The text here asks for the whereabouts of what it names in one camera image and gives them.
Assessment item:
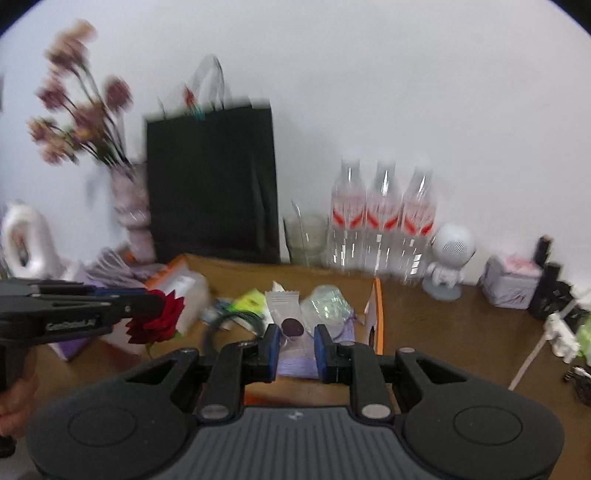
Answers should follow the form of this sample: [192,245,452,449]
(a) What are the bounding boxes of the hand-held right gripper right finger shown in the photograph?
[314,324,467,422]

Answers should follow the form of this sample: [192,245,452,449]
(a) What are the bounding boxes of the purple fuzzy vase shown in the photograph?
[109,161,158,264]

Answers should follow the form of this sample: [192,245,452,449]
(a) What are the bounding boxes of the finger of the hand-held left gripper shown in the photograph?
[92,294,166,322]
[0,281,149,299]

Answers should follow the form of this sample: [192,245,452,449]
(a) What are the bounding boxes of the white detergent jug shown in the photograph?
[0,200,64,280]

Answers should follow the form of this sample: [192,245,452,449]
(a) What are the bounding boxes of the green spray bottle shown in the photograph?
[574,313,591,361]

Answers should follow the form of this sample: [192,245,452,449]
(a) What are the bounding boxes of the dried pink flowers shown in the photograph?
[27,20,136,168]

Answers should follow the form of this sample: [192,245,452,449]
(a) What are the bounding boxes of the translucent white plastic container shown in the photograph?
[99,270,211,356]

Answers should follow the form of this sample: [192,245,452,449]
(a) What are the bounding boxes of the glass cup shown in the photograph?
[283,213,330,268]

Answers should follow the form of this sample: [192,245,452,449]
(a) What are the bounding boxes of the white robot figure speaker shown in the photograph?
[422,223,478,301]

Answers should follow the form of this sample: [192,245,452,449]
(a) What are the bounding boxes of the person's left hand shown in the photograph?
[0,362,41,440]

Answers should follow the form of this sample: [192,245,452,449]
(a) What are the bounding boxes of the black paper bag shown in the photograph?
[143,54,282,265]

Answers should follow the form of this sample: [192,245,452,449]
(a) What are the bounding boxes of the orange cardboard box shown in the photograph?
[124,253,384,407]

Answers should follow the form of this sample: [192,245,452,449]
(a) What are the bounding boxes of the white power strip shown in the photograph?
[543,308,583,364]

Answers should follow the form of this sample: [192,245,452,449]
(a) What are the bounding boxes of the purple knitted pouch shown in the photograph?
[274,318,356,380]

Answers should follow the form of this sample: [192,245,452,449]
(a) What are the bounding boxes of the clear snack wrapper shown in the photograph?
[265,281,308,343]

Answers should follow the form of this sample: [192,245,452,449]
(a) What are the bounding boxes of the spoon in glass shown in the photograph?
[290,199,308,260]

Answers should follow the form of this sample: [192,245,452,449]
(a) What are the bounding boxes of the white cable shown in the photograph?
[507,295,583,391]

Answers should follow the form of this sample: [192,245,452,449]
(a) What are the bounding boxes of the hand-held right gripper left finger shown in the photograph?
[124,324,283,424]

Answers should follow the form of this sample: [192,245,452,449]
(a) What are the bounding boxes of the red rose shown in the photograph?
[126,289,186,361]

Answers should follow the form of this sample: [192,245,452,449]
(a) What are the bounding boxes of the clear plastic bag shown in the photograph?
[300,284,354,336]

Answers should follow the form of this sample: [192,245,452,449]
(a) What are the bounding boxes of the black rectangular box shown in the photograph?
[528,261,563,320]
[534,235,554,267]

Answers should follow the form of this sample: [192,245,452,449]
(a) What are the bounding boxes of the pale tin box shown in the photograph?
[477,252,542,309]

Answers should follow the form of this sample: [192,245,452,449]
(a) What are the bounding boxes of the green packet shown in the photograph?
[231,288,273,324]

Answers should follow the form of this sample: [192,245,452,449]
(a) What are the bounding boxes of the purple tissue pack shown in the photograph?
[50,247,154,361]

